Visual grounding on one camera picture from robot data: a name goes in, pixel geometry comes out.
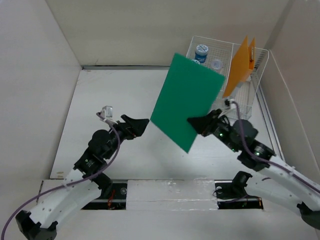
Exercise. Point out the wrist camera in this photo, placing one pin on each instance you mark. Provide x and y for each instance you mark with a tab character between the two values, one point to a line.
229	104
106	114

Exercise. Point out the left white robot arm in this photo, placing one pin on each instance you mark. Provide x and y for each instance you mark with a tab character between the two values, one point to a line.
84	183

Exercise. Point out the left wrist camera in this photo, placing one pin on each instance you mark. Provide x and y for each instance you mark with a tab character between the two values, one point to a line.
106	114

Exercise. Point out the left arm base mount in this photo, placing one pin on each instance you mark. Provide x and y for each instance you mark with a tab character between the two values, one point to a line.
113	194

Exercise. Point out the green notebook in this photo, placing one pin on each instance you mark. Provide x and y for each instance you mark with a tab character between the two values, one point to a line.
189	90

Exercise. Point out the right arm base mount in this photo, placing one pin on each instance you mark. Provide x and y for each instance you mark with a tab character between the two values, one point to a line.
231	194

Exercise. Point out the blue tape roll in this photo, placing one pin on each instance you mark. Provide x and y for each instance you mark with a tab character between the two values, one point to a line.
201	52
196	61

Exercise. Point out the orange notebook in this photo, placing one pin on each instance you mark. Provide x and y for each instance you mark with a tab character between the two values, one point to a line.
241	67

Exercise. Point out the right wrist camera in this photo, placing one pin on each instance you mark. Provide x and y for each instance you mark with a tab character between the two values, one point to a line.
229	104

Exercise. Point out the small clear tape roll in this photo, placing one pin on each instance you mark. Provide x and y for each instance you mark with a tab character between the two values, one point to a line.
217	65

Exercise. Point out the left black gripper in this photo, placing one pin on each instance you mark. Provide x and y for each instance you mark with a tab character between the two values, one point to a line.
137	126

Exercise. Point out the white wire rack organizer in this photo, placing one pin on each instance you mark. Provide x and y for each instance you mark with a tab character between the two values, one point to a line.
225	52

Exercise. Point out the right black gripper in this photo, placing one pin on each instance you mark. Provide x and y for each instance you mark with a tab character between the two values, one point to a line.
204	124

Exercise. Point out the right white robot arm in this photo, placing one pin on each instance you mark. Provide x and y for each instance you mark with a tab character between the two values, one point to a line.
274	181

